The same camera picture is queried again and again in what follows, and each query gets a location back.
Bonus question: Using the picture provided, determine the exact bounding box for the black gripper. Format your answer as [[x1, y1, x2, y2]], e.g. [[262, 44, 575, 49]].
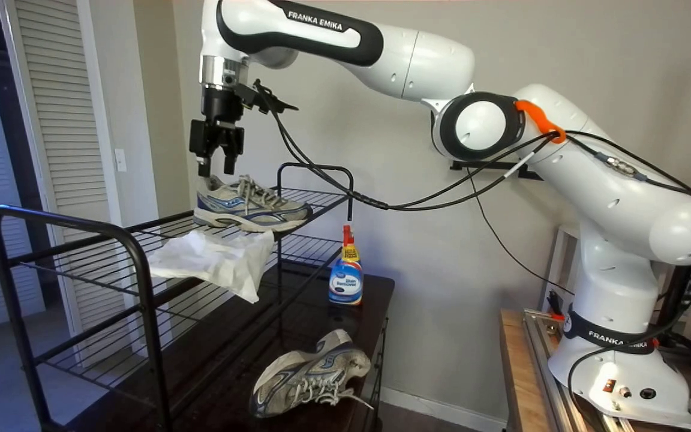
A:
[[188, 85, 249, 181]]

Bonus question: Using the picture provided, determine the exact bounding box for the grey blue running shoe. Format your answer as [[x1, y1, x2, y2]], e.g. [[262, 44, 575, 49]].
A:
[[246, 326, 377, 422], [191, 173, 315, 236]]

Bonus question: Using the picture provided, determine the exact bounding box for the white crumpled cloth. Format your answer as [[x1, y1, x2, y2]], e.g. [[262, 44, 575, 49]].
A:
[[148, 227, 279, 308]]

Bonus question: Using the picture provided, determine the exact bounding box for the white louvred closet door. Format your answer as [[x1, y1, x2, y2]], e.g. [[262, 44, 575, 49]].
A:
[[0, 0, 124, 340]]

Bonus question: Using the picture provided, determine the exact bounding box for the blue yellow spray bottle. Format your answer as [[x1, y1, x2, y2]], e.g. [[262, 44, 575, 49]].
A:
[[327, 223, 366, 311]]

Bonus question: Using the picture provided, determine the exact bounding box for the black wire shoe rack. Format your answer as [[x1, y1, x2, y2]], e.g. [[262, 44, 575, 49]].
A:
[[0, 162, 358, 432]]

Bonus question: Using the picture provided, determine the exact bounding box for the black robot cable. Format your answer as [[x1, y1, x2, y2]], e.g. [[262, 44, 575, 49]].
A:
[[269, 106, 575, 300]]

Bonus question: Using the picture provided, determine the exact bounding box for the black bracket bar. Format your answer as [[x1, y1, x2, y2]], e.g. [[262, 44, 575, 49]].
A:
[[449, 158, 544, 184]]

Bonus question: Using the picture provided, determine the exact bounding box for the orange cable holder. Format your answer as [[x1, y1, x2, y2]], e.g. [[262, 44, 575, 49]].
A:
[[513, 97, 572, 146]]

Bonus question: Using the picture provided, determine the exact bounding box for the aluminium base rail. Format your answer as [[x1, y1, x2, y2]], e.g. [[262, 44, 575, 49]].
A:
[[520, 308, 600, 432]]

